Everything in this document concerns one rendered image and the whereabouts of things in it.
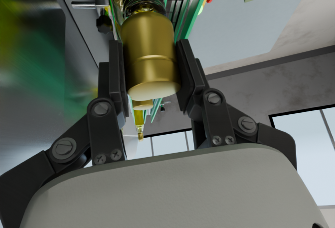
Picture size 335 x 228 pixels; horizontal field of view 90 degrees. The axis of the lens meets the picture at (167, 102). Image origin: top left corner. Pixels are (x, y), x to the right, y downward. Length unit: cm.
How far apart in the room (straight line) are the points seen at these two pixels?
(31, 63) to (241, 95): 317
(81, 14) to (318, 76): 355
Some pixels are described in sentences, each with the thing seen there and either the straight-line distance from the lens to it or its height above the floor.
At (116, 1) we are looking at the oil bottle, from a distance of 20.
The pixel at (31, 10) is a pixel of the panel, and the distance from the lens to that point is 27.
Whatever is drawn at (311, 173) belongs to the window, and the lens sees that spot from 345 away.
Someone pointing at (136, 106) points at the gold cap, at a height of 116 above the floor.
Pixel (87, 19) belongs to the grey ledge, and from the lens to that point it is 53.
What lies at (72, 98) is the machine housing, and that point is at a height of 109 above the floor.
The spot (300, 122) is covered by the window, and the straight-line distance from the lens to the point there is 341.
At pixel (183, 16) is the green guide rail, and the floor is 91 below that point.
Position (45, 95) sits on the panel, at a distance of 25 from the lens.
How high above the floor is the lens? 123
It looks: 15 degrees down
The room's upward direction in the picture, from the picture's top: 172 degrees clockwise
